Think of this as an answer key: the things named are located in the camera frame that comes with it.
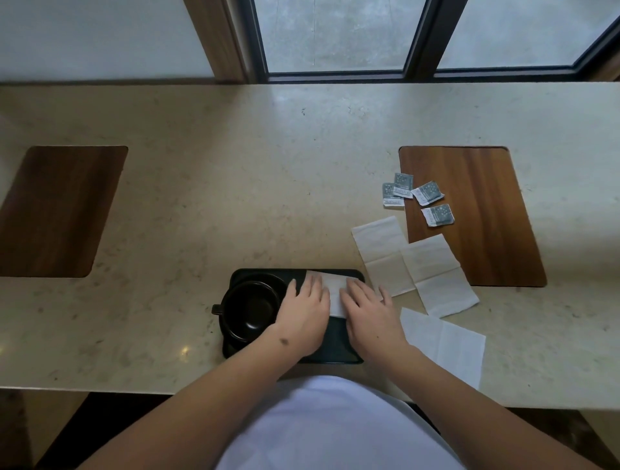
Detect white paper napkin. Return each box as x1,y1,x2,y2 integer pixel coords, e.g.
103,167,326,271
400,234,481,319
351,216,417,298
399,307,487,391
304,270,349,319

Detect person's left forearm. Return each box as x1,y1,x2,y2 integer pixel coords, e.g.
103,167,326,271
77,329,301,470

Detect dark green tray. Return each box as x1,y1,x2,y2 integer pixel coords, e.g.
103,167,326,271
222,268,367,365

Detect person's right forearm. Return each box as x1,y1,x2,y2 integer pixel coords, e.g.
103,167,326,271
377,338,604,470

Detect grey sachet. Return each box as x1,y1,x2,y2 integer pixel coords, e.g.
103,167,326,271
420,203,456,228
410,180,446,207
382,181,406,209
392,172,415,199

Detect black saucer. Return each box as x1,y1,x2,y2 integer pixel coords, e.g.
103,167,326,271
218,272,291,359

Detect black window frame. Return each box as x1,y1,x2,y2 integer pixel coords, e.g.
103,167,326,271
240,0,620,84

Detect wooden wall post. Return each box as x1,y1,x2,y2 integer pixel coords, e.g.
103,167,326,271
588,48,620,82
183,0,248,83

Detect person's left hand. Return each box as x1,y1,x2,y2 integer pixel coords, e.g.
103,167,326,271
271,273,331,359

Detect person's white shirt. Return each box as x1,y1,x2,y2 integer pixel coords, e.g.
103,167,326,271
214,375,466,470

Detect person's right hand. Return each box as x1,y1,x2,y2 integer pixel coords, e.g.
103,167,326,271
338,278,410,362

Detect black cup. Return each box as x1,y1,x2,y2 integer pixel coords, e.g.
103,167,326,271
211,280,287,343

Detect brown wooden placemat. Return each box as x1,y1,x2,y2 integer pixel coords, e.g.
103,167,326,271
0,145,129,279
398,145,548,288

